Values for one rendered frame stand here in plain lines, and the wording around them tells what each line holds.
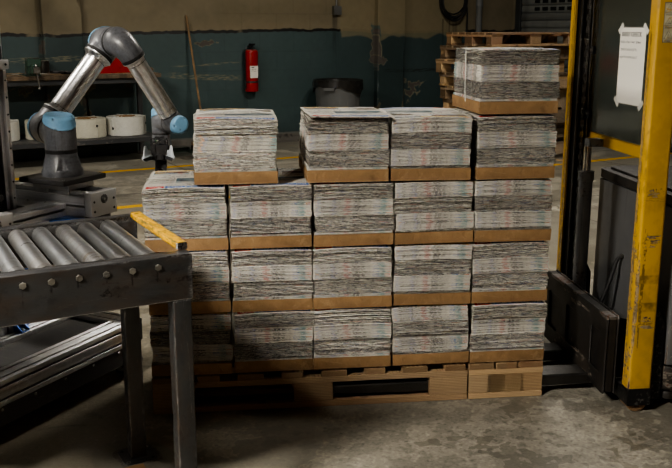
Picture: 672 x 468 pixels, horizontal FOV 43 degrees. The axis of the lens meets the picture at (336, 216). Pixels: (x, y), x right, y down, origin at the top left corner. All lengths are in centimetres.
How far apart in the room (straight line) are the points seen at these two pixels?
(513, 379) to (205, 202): 133
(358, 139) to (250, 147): 37
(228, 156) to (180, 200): 22
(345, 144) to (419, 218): 38
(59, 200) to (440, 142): 142
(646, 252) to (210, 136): 155
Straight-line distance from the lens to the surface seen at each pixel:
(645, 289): 321
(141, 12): 979
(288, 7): 1042
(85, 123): 899
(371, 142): 300
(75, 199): 329
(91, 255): 227
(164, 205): 300
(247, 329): 312
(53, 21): 947
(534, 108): 312
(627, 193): 358
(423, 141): 303
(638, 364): 330
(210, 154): 297
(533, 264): 323
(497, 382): 335
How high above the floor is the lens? 137
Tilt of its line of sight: 12 degrees down
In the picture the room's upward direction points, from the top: straight up
